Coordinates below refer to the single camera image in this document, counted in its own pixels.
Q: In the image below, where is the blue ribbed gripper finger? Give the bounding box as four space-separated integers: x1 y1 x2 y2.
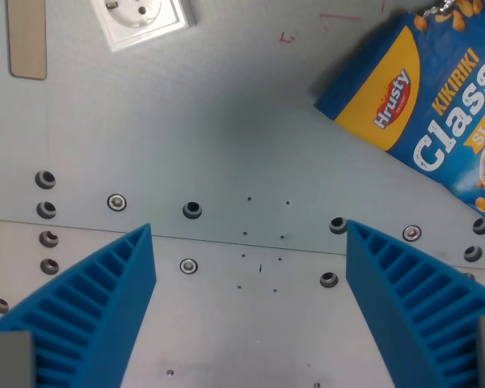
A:
345 219 485 388
0 222 158 388

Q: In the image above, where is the blue Hrusty peanut snack bag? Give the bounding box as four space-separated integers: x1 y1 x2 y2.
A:
313 0 485 222

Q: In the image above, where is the beige wooden slat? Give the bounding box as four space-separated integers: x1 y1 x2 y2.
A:
6 0 48 81

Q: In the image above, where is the white wall power socket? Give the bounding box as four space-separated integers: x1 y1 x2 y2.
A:
89 0 197 53

